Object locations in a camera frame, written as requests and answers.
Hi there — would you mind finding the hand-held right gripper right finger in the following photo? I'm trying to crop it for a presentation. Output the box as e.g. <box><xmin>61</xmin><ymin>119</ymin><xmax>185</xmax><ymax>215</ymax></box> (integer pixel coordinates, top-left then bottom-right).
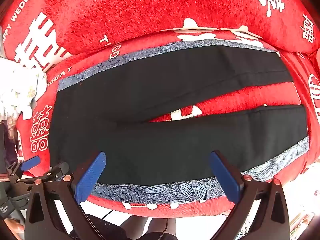
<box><xmin>209</xmin><ymin>150</ymin><xmax>290</xmax><ymax>240</ymax></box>

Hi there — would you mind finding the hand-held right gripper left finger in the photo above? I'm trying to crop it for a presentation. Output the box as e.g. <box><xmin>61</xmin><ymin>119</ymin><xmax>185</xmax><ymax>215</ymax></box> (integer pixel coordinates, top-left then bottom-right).
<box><xmin>24</xmin><ymin>151</ymin><xmax>108</xmax><ymax>240</ymax></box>

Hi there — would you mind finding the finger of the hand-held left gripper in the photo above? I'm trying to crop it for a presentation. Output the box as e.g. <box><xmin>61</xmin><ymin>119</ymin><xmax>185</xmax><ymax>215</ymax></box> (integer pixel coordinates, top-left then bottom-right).
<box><xmin>17</xmin><ymin>162</ymin><xmax>70</xmax><ymax>184</ymax></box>
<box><xmin>7</xmin><ymin>156</ymin><xmax>41</xmax><ymax>179</ymax></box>

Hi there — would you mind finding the black pants blue floral trim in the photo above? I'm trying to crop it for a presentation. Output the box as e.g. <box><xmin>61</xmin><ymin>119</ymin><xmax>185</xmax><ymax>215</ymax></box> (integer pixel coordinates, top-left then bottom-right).
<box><xmin>49</xmin><ymin>40</ymin><xmax>310</xmax><ymax>203</ymax></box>

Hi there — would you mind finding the person's left hand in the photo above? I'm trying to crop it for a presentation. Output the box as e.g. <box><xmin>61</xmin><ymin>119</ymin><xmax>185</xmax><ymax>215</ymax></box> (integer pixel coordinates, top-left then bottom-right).
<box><xmin>4</xmin><ymin>219</ymin><xmax>25</xmax><ymax>233</ymax></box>

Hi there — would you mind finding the white floral cloth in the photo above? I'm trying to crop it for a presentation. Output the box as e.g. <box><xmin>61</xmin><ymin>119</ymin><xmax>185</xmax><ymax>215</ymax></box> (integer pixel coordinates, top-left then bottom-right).
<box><xmin>0</xmin><ymin>57</ymin><xmax>48</xmax><ymax>121</ymax></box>

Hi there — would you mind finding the red printed blanket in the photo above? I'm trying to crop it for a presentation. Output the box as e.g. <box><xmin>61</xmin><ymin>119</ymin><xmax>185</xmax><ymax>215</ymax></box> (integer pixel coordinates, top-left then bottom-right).
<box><xmin>0</xmin><ymin>0</ymin><xmax>320</xmax><ymax>218</ymax></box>

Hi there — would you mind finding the black cable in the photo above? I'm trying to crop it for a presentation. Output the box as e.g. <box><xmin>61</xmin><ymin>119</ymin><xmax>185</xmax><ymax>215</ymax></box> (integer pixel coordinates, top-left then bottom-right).
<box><xmin>100</xmin><ymin>210</ymin><xmax>169</xmax><ymax>240</ymax></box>

